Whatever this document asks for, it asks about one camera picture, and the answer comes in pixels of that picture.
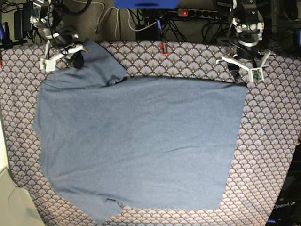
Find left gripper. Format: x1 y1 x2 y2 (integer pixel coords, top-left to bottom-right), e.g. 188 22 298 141
230 40 259 84

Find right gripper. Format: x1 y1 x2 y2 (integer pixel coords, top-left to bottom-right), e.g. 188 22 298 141
53 32 84 69

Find blue T-shirt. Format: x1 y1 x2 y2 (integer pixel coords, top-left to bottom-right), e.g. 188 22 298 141
33 40 248 223

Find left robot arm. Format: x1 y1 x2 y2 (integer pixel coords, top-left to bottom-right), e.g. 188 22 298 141
230 0 264 82

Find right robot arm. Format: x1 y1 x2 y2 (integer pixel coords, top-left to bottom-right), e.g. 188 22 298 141
29 0 85 72

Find black power adapter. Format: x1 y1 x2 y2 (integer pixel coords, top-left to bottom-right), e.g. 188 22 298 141
14 1 34 40

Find fan-patterned tablecloth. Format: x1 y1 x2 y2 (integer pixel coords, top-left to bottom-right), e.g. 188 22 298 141
0 41 301 226

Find blue box overhead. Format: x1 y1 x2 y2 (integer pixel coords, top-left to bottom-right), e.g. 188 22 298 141
114 0 179 9

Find blue clamp right edge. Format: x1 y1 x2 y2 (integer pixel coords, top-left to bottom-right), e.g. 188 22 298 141
294 30 301 55

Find blue clamp edge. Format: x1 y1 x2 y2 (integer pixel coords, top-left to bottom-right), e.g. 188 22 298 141
294 30 301 55
0 22 28 50

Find blue clamp left edge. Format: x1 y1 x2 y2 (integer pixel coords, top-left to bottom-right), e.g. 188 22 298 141
0 22 28 50

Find black power strip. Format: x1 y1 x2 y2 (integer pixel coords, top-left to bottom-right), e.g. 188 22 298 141
176 8 225 19

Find red and black clamp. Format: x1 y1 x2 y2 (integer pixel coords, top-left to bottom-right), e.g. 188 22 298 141
160 42 168 56

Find black OpenArm base panel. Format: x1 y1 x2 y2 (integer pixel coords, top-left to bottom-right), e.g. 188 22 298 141
266 144 301 226

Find beige furniture corner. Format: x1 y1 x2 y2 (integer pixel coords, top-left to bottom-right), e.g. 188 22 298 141
0 120 44 226

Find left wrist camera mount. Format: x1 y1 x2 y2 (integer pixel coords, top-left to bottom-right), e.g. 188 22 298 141
216 50 275 82

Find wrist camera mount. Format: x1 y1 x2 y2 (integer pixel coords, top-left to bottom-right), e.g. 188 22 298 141
40 41 89 72
216 50 275 82

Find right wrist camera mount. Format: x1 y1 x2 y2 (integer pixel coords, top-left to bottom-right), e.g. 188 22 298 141
40 41 89 72

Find white cable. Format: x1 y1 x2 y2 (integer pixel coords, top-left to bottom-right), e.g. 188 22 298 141
94 6 158 38

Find black box with cables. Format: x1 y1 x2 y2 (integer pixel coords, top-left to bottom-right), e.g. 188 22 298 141
135 24 159 41

